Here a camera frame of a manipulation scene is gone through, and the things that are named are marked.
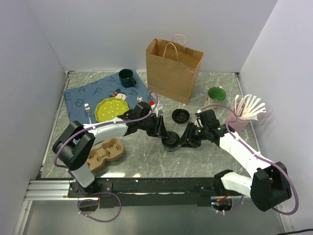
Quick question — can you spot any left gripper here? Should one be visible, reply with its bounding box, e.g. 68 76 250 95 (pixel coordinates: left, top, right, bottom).
139 116 168 140

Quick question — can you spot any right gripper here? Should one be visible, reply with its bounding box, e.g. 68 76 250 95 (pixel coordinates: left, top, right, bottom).
177 121 209 148

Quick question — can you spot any black plastic lid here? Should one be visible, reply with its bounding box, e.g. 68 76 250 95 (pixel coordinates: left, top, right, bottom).
172 109 190 124
161 131 180 147

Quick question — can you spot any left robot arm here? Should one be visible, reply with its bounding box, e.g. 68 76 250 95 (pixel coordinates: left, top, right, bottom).
52 102 170 197

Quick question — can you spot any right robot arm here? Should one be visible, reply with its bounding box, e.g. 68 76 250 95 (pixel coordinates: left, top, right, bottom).
178 110 291 212

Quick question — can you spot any silver spoon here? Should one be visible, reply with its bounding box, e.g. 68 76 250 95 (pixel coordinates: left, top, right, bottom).
137 96 143 103

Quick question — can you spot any white mug green inside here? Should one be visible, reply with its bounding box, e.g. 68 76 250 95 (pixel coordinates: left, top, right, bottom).
204 86 226 111

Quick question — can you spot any pink stirrer cup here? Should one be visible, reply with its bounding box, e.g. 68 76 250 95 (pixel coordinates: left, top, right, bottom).
225 112 250 133

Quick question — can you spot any cardboard cup carrier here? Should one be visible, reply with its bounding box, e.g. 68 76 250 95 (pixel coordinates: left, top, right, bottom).
87 137 125 173

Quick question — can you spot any yellow dotted plate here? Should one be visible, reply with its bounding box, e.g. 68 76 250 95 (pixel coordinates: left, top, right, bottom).
94 97 129 122

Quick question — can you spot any cartoon character coaster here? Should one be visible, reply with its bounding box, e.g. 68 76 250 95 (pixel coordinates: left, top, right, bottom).
111 89 127 100

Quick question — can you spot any brown paper bag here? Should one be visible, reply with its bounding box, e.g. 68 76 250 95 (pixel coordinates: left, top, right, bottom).
146 38 203 104

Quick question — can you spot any dark green mug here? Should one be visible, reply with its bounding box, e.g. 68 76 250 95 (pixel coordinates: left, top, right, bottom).
118 69 136 88

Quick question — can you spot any silver fork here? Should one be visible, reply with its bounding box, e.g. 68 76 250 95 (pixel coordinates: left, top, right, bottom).
84 103 92 124

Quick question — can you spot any blue letter placemat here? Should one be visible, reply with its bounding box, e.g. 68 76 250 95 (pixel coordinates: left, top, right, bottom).
64 71 157 124

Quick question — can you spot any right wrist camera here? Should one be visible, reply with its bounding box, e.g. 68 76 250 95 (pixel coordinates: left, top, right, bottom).
194 110 203 127

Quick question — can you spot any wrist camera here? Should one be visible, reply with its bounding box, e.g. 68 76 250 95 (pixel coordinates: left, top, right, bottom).
149 100 163 116
194 110 203 127

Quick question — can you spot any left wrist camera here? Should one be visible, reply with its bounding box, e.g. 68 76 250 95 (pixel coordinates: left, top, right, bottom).
149 100 163 116

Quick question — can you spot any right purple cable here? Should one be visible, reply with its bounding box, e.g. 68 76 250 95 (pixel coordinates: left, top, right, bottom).
198 102 299 216

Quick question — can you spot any purple cable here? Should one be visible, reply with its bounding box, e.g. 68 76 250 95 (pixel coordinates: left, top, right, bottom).
198 102 299 216
53 91 159 179

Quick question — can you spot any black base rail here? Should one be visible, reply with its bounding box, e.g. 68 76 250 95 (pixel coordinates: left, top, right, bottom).
67 176 245 209

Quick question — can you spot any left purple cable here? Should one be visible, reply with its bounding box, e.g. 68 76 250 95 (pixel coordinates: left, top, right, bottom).
53 91 159 179

